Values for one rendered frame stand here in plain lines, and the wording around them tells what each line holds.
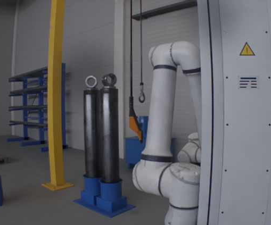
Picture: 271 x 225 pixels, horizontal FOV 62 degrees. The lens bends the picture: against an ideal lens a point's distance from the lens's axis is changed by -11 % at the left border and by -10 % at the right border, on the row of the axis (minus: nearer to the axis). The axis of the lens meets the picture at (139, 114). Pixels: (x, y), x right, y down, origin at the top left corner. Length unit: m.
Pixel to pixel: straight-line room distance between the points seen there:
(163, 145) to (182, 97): 3.96
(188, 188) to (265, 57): 0.59
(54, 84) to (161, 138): 2.91
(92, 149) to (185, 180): 2.19
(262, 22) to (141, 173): 0.82
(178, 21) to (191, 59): 4.27
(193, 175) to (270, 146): 0.34
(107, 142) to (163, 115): 1.78
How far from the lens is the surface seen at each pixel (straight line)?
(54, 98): 3.87
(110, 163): 2.91
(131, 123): 2.49
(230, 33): 0.93
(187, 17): 5.32
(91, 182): 3.21
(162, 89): 1.17
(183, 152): 1.39
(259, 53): 0.92
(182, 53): 1.16
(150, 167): 1.14
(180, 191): 1.06
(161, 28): 5.60
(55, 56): 3.95
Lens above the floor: 1.26
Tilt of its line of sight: 2 degrees down
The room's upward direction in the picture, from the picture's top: straight up
